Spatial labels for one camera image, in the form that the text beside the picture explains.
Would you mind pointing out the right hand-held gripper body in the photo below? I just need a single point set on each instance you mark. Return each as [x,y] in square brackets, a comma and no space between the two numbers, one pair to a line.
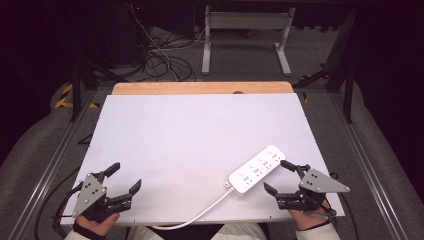
[318,185]

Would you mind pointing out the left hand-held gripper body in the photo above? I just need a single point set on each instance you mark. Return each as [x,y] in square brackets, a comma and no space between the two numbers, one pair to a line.
[89,195]

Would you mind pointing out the white power strip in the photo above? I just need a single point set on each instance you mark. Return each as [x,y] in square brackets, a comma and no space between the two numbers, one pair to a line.
[256,170]

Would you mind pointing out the person's left hand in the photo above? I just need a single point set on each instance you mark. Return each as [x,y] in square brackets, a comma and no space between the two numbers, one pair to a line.
[97,225]

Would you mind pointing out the person's right hand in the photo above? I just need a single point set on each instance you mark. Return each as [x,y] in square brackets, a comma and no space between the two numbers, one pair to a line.
[306,220]

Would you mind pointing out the white board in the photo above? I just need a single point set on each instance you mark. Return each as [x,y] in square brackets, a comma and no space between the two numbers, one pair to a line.
[200,133]

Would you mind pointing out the black metal stand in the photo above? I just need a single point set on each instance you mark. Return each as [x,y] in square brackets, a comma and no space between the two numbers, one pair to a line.
[348,90]
[77,90]

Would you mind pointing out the wooden table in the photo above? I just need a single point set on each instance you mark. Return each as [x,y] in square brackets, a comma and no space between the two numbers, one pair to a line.
[200,88]

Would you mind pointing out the black computer case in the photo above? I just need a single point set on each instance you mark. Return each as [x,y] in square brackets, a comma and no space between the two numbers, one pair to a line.
[125,36]

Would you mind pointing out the aluminium rail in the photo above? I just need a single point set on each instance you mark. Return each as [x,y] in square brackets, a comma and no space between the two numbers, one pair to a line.
[50,170]
[366,166]

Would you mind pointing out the white desk frame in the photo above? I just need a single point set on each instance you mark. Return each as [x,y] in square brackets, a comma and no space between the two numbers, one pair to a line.
[246,20]

